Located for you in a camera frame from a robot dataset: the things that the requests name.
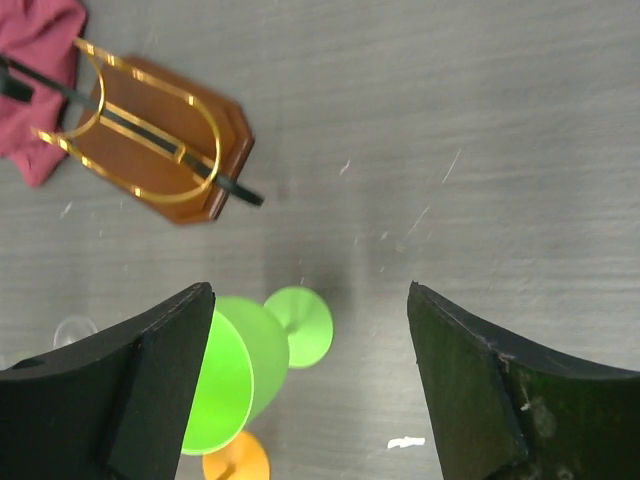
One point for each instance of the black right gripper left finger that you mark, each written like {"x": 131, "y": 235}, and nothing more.
{"x": 114, "y": 405}

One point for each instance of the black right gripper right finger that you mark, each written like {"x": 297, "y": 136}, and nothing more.
{"x": 502, "y": 406}

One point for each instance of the clear wine glass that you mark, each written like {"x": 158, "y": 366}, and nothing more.
{"x": 72, "y": 329}

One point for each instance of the green plastic wine glass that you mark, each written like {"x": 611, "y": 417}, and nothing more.
{"x": 251, "y": 348}

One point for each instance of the orange plastic wine glass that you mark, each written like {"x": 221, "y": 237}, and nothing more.
{"x": 244, "y": 458}

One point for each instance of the maroon cloth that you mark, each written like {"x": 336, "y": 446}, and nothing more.
{"x": 38, "y": 34}

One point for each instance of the gold wire wine glass rack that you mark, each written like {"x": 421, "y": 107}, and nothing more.
{"x": 171, "y": 143}

